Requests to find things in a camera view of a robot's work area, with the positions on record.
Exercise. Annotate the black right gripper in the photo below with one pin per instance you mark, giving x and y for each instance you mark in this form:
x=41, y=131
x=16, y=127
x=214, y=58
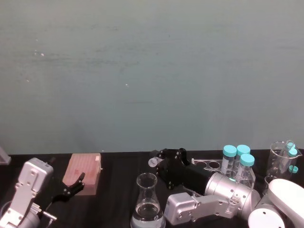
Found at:
x=183, y=175

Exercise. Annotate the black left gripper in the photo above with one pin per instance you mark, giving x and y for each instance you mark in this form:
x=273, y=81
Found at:
x=45, y=204

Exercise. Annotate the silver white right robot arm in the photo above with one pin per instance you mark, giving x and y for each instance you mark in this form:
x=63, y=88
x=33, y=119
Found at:
x=228, y=194

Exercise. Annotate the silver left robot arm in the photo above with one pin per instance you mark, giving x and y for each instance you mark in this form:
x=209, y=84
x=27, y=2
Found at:
x=31, y=175

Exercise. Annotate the pink pipette tip box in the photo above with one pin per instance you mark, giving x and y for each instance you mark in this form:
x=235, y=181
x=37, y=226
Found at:
x=83, y=173

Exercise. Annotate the white tube rack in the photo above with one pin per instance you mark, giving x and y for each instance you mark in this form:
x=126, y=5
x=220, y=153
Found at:
x=209, y=165

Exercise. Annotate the black table cloth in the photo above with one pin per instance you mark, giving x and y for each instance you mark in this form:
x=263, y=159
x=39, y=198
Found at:
x=114, y=180

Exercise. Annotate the clear tube with teal cap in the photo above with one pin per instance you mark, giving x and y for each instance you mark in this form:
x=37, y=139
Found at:
x=242, y=150
x=294, y=169
x=228, y=159
x=293, y=152
x=245, y=169
x=290, y=144

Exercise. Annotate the clear glass conical flask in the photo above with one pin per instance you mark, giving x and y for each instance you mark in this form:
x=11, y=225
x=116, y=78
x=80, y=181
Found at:
x=147, y=202

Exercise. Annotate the small clear glass beaker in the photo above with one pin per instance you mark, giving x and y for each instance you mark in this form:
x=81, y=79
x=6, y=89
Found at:
x=268, y=185

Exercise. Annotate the large clear glass beaker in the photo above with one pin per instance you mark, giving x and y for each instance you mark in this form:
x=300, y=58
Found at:
x=280, y=161

